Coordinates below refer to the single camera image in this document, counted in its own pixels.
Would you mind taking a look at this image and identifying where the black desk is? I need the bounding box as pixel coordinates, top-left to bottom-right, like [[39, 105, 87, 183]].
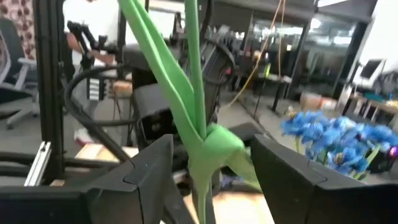
[[242, 74, 293, 121]]

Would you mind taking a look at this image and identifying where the grey office chair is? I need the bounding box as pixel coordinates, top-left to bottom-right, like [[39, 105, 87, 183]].
[[0, 18, 40, 131]]

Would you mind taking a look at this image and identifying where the black frame post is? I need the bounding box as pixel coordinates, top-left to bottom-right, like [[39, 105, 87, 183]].
[[33, 0, 67, 185]]

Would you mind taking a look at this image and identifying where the person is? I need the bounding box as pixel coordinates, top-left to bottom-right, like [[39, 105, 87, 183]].
[[62, 0, 125, 66]]

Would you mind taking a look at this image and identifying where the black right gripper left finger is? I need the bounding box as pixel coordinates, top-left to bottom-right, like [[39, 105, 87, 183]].
[[0, 134, 174, 224]]

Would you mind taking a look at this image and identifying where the white storage bin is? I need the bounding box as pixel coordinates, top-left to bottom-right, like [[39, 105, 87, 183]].
[[299, 92, 323, 110]]

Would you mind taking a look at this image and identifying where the black cable loop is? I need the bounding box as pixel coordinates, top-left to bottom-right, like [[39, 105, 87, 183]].
[[63, 63, 141, 128]]

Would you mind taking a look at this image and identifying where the yellow artificial tulip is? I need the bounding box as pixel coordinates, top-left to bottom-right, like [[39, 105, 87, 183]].
[[117, 0, 264, 224]]

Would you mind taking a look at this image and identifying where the maroon circle-patterned cloth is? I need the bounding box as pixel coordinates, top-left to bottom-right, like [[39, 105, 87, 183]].
[[0, 0, 35, 60]]

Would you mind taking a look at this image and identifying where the black diagonal frame brace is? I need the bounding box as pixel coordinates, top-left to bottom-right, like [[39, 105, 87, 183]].
[[73, 102, 131, 163]]

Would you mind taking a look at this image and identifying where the orange box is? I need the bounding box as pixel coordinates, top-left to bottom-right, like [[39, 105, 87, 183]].
[[320, 97, 339, 111]]

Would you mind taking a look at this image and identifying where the silver aluminium extrusion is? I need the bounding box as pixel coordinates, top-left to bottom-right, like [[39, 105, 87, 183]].
[[24, 141, 52, 187]]

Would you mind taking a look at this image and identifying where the grey computer monitor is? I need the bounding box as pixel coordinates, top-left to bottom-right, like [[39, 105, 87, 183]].
[[358, 58, 384, 80]]

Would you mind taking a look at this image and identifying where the wooden block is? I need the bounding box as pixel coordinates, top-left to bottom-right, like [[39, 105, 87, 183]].
[[111, 80, 134, 99]]

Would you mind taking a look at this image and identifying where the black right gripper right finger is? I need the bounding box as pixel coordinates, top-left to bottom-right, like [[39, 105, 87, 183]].
[[251, 134, 398, 224]]

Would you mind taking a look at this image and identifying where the yellow hanging cable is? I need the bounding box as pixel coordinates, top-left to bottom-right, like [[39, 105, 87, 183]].
[[226, 0, 284, 109]]

